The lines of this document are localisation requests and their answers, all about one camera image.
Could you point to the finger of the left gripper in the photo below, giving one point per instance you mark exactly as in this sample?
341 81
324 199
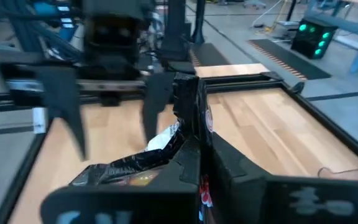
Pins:
64 102
158 93

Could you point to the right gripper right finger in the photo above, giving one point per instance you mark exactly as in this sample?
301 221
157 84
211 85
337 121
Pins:
244 199

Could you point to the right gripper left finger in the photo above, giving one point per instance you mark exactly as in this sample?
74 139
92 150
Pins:
120 205

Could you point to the black Maruchan noodle pack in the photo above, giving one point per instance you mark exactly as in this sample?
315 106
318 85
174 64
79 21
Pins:
191 102

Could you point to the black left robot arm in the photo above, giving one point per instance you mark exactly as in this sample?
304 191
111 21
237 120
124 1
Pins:
176 31

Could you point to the black striped-edge floor mat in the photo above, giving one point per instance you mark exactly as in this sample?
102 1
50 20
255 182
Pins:
210 56
291 59

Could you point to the clear plastic bin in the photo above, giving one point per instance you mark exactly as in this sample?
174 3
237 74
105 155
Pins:
353 175

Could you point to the black computer green lights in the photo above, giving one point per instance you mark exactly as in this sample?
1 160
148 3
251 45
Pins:
309 43

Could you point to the silver corner bracket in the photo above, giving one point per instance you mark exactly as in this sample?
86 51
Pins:
39 121

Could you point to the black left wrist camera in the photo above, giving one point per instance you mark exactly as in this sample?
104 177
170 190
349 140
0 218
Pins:
112 37

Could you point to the black floor post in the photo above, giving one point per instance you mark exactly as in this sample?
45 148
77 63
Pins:
198 18

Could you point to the black aluminium table frame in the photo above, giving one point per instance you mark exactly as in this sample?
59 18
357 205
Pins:
244 84

